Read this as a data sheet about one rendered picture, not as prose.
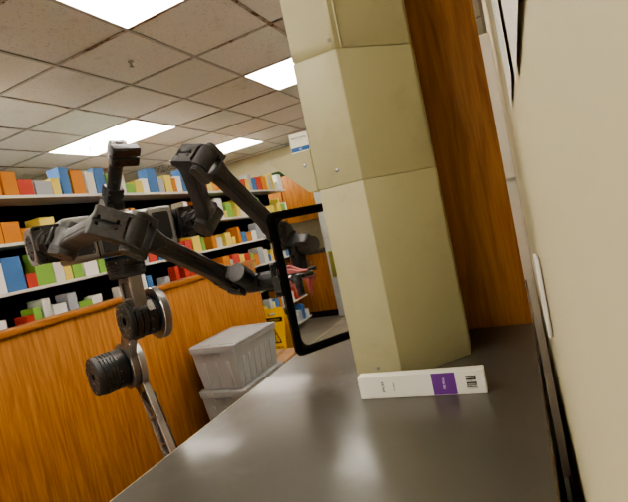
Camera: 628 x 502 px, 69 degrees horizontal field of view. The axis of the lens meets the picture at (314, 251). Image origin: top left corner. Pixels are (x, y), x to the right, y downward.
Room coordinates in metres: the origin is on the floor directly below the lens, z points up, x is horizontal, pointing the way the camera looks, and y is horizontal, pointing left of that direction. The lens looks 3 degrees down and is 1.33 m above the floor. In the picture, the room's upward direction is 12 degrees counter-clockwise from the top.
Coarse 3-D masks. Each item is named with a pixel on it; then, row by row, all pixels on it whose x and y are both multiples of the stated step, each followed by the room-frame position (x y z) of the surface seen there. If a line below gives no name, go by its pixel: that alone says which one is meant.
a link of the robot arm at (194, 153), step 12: (192, 144) 1.41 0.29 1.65; (204, 144) 1.39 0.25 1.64; (180, 156) 1.39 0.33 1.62; (192, 156) 1.38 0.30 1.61; (204, 156) 1.37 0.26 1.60; (216, 156) 1.40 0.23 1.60; (180, 168) 1.41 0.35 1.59; (204, 168) 1.36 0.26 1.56; (192, 180) 1.47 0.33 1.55; (192, 192) 1.54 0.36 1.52; (204, 192) 1.56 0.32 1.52; (204, 204) 1.59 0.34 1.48; (216, 204) 1.71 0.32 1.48; (204, 216) 1.65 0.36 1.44; (204, 228) 1.68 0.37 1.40
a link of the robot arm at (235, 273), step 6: (234, 264) 1.33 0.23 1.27; (240, 264) 1.32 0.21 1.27; (228, 270) 1.33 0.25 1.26; (234, 270) 1.32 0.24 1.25; (240, 270) 1.31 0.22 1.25; (246, 270) 1.31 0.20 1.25; (252, 270) 1.36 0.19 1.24; (228, 276) 1.32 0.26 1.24; (234, 276) 1.31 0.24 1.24; (240, 276) 1.30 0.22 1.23; (246, 276) 1.31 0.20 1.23; (252, 276) 1.33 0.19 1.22; (234, 282) 1.31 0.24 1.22; (240, 282) 1.31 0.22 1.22; (246, 282) 1.32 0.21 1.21; (252, 282) 1.34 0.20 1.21; (240, 288) 1.39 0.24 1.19; (234, 294) 1.42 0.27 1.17; (240, 294) 1.40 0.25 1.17
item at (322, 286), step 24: (312, 216) 1.29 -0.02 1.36; (288, 240) 1.25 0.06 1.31; (312, 240) 1.28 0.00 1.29; (288, 264) 1.24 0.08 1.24; (312, 264) 1.28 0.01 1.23; (312, 288) 1.27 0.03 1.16; (336, 288) 1.31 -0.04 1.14; (312, 312) 1.26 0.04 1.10; (336, 312) 1.30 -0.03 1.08; (312, 336) 1.25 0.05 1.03
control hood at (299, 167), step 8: (304, 152) 1.10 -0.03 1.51; (272, 160) 1.14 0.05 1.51; (280, 160) 1.12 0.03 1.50; (288, 160) 1.12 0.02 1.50; (296, 160) 1.11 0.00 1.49; (304, 160) 1.10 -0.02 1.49; (312, 160) 1.09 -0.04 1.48; (280, 168) 1.13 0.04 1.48; (288, 168) 1.12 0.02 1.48; (296, 168) 1.11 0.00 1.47; (304, 168) 1.10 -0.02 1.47; (312, 168) 1.09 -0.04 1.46; (288, 176) 1.12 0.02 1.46; (296, 176) 1.11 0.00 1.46; (304, 176) 1.10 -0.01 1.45; (312, 176) 1.09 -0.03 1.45; (304, 184) 1.10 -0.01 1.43; (312, 184) 1.10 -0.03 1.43
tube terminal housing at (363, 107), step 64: (320, 64) 1.06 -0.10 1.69; (384, 64) 1.09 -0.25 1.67; (320, 128) 1.08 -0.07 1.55; (384, 128) 1.07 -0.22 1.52; (320, 192) 1.09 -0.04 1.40; (384, 192) 1.06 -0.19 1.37; (384, 256) 1.05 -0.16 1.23; (448, 256) 1.11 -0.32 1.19; (384, 320) 1.05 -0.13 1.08; (448, 320) 1.10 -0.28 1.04
